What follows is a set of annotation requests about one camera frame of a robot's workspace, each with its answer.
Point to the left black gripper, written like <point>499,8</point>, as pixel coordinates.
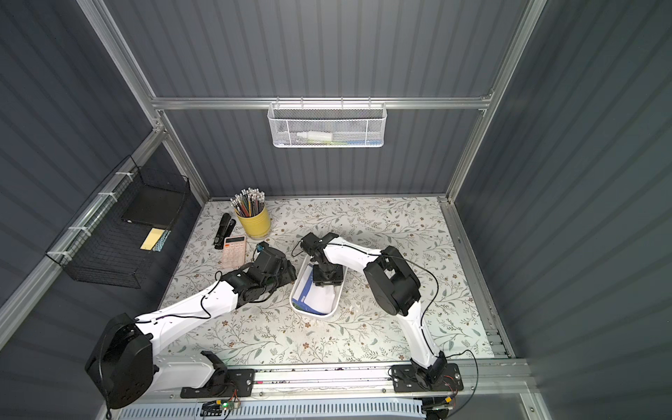
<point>286,269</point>

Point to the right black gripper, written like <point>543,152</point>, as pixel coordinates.
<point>326,276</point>

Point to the white plastic storage box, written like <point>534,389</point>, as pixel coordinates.
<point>339,289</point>

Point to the blue floral stationery paper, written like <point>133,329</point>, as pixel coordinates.
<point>309,298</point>

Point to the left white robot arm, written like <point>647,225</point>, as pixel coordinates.
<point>124,364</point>

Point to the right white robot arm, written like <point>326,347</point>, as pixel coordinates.
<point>395,287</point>

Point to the pink calculator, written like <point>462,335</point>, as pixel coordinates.
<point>234,253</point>

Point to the yellow pencil cup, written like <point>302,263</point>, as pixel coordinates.
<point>258,226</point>

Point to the floral table mat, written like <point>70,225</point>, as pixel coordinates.
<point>359,331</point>

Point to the black stapler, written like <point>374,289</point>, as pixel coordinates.
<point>225,229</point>

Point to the coloured pencils bunch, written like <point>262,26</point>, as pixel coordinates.
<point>249,203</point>

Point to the yellow sticky notes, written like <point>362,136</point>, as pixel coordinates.
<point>152,239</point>

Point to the black notebook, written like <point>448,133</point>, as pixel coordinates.
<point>154,207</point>

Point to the white glue bottle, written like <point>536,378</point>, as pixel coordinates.
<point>316,136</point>

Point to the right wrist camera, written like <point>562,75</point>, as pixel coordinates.
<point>314,246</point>

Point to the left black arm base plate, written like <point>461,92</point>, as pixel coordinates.
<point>223,384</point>

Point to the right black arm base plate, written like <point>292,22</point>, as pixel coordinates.
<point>409,378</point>

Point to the white wire mesh basket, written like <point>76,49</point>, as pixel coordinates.
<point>351,127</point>

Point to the white ribbed cable duct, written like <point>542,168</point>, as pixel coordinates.
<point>365,408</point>

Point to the black wire wall basket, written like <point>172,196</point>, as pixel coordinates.
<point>100,247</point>

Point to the aluminium front rail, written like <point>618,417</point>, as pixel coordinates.
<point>482,376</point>

